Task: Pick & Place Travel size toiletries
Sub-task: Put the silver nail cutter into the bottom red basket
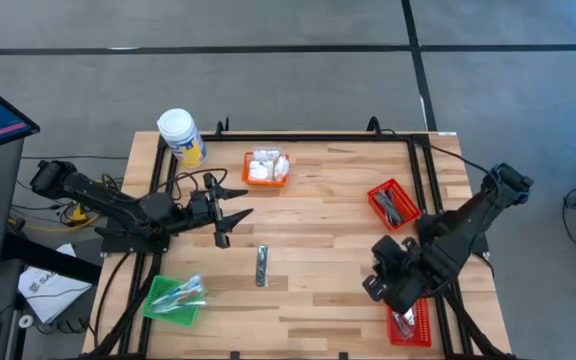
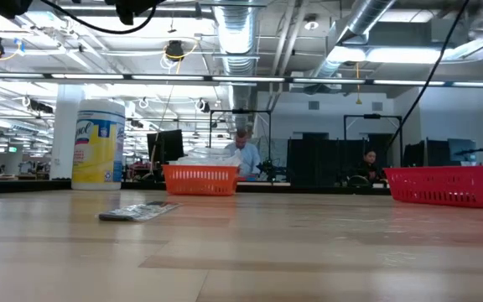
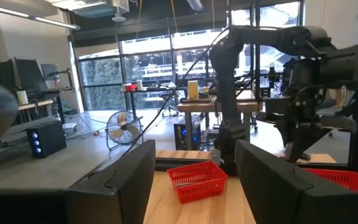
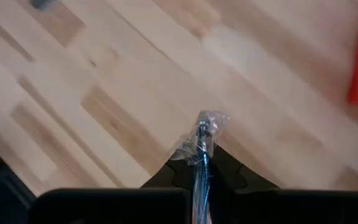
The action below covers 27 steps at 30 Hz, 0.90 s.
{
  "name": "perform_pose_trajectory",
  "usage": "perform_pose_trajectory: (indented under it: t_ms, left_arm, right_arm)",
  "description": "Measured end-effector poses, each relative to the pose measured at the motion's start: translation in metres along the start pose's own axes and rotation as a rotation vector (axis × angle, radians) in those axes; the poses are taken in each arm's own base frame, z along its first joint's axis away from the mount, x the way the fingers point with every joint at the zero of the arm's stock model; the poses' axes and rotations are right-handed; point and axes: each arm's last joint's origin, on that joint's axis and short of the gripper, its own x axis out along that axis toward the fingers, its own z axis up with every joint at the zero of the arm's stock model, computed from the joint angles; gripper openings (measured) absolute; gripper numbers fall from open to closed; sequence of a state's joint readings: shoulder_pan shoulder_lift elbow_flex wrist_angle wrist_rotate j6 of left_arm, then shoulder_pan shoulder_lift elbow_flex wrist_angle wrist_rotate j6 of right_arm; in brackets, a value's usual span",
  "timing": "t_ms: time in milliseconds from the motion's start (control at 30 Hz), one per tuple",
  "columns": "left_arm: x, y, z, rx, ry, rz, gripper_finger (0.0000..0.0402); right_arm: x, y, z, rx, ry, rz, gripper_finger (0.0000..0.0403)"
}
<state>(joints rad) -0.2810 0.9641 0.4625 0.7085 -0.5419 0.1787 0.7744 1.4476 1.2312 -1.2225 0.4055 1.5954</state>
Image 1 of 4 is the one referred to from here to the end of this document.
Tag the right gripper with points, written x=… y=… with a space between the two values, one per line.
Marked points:
x=398 y=275

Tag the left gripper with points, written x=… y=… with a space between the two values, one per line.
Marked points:
x=200 y=210

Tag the orange plastic basket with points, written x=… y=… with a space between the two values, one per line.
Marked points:
x=248 y=182

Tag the bagged metal nail clipper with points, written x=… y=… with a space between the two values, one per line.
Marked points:
x=400 y=327
x=410 y=316

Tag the red plastic basket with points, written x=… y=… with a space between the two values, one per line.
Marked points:
x=420 y=335
x=410 y=212

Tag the bagged red toothbrush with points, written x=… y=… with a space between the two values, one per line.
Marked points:
x=188 y=299

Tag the green plastic basket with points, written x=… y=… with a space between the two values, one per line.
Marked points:
x=165 y=320

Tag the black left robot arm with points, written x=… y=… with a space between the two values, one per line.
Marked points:
x=118 y=205

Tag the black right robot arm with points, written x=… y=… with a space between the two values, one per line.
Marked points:
x=468 y=225

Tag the yellow disinfecting wipes canister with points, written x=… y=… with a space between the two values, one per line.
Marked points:
x=180 y=132

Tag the yellow plug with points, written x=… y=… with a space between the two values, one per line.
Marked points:
x=78 y=217

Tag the black desk beam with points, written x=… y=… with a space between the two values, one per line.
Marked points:
x=53 y=260

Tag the white printed box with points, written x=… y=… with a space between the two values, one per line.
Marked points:
x=48 y=295

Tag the white tape roll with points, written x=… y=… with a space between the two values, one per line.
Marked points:
x=22 y=321

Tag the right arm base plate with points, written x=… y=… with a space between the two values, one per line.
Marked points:
x=482 y=245

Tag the black aluminium table frame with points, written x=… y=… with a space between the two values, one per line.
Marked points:
x=293 y=136

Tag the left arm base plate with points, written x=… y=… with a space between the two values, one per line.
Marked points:
x=133 y=245

